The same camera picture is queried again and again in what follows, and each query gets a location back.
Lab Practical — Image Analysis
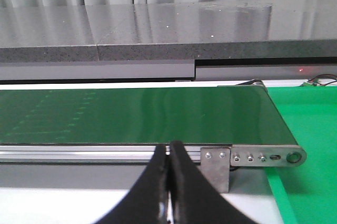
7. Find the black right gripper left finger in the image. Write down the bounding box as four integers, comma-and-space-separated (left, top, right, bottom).
97, 144, 169, 223

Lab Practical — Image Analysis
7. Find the green conveyor belt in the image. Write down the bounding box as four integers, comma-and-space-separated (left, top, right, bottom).
1, 85, 295, 144

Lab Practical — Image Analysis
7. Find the aluminium conveyor frame rail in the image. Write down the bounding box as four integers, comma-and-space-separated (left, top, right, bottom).
1, 145, 307, 167

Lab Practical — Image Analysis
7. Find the grey stone countertop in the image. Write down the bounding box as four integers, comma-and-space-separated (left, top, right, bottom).
1, 0, 336, 63

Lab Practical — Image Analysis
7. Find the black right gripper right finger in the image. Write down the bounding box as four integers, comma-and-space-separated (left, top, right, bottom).
170, 141, 255, 223

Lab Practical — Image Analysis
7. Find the red black cable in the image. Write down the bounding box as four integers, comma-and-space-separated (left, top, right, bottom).
300, 73, 337, 87

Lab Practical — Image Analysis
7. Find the grey cabinet front panel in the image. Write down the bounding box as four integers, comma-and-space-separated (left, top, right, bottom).
1, 60, 336, 82

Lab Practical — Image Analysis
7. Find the bright green tray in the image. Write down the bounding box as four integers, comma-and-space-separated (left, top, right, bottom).
266, 86, 336, 223

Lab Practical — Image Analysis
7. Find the metal conveyor support bracket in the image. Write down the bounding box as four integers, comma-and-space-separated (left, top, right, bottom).
200, 147, 231, 193

